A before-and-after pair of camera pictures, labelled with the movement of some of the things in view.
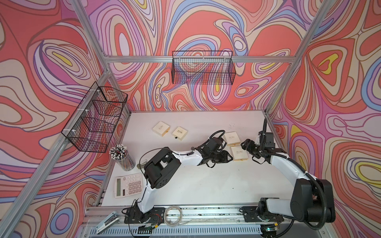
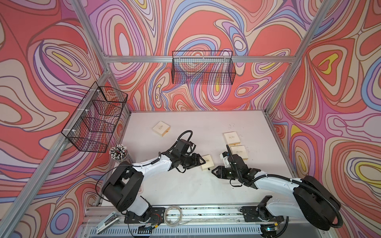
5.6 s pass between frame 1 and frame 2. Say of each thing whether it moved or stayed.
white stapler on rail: stayed
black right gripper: moved
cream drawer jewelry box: stayed
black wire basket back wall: stayed
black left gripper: moved
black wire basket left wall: stayed
